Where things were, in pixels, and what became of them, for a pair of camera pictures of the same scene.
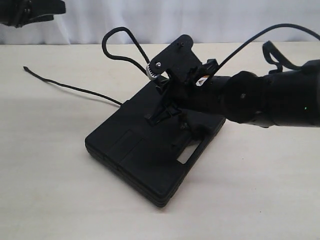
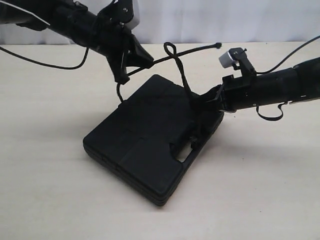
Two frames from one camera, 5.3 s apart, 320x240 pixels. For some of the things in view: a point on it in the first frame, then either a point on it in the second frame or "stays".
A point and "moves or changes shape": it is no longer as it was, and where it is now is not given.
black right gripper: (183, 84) -> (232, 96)
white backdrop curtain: (87, 21) stays
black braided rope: (73, 87) moves or changes shape
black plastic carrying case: (148, 159) stays
